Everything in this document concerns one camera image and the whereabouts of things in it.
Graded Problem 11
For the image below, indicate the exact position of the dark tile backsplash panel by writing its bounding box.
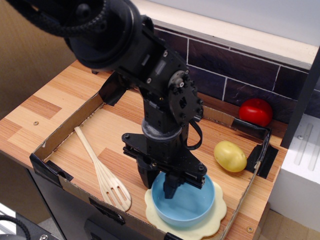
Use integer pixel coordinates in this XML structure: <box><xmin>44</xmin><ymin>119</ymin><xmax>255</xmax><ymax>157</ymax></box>
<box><xmin>154</xmin><ymin>25</ymin><xmax>309</xmax><ymax>124</ymax></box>

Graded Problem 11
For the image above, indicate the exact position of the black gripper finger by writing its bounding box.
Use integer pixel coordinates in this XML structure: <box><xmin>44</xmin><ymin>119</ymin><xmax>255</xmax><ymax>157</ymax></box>
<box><xmin>137</xmin><ymin>159</ymin><xmax>160</xmax><ymax>189</ymax></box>
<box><xmin>163</xmin><ymin>174</ymin><xmax>185</xmax><ymax>199</ymax></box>

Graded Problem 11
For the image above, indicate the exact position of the cardboard fence with black tape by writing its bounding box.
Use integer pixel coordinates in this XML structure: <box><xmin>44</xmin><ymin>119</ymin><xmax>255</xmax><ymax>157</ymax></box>
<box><xmin>30</xmin><ymin>90</ymin><xmax>283</xmax><ymax>240</ymax></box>

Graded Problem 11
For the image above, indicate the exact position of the white side cabinet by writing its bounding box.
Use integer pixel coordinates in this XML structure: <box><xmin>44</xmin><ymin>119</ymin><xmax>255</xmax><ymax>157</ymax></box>
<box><xmin>268</xmin><ymin>114</ymin><xmax>320</xmax><ymax>231</ymax></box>

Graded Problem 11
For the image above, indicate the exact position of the cream scalloped plate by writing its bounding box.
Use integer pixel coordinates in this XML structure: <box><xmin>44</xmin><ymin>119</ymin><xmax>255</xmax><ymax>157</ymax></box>
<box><xmin>144</xmin><ymin>182</ymin><xmax>227</xmax><ymax>240</ymax></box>

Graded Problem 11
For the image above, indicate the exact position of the yellow toy potato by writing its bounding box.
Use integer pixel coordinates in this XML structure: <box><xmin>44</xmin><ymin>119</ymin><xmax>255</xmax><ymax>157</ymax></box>
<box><xmin>213</xmin><ymin>140</ymin><xmax>247</xmax><ymax>173</ymax></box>

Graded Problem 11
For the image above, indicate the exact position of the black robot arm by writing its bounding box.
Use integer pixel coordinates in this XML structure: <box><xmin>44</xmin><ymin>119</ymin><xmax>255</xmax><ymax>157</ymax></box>
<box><xmin>10</xmin><ymin>0</ymin><xmax>207</xmax><ymax>199</ymax></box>

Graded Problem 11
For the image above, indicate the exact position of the red toy tomato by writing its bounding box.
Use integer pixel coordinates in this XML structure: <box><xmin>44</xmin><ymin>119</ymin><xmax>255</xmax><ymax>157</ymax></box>
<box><xmin>238</xmin><ymin>98</ymin><xmax>273</xmax><ymax>127</ymax></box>

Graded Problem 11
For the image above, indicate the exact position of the wooden slotted spatula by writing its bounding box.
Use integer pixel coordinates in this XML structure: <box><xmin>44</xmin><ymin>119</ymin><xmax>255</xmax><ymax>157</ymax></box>
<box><xmin>74</xmin><ymin>126</ymin><xmax>132</xmax><ymax>212</ymax></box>

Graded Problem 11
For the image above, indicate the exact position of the light blue plastic bowl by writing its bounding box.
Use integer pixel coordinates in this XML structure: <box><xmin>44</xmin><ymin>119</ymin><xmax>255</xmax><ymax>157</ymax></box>
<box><xmin>151</xmin><ymin>172</ymin><xmax>216</xmax><ymax>228</ymax></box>

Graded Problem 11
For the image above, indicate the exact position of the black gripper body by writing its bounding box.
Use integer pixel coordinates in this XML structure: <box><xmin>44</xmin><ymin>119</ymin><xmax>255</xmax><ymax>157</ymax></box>
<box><xmin>122</xmin><ymin>133</ymin><xmax>207</xmax><ymax>189</ymax></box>

